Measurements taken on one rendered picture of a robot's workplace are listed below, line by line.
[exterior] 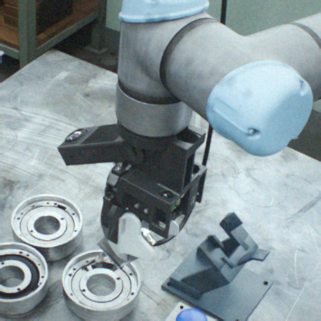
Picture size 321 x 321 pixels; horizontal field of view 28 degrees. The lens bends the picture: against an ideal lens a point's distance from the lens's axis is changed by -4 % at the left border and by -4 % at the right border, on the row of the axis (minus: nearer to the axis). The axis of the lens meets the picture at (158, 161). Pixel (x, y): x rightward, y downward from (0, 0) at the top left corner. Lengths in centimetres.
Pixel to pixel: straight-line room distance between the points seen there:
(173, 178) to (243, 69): 19
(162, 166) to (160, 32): 16
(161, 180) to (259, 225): 39
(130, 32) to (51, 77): 74
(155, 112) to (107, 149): 10
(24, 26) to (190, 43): 189
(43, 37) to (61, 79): 124
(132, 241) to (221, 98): 29
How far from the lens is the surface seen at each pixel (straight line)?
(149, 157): 66
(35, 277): 89
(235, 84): 49
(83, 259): 91
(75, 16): 266
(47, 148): 112
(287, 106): 50
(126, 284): 88
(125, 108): 61
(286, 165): 114
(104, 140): 69
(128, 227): 73
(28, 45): 243
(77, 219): 96
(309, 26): 57
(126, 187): 67
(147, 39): 55
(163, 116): 60
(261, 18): 244
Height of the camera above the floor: 153
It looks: 41 degrees down
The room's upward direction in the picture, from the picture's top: 6 degrees clockwise
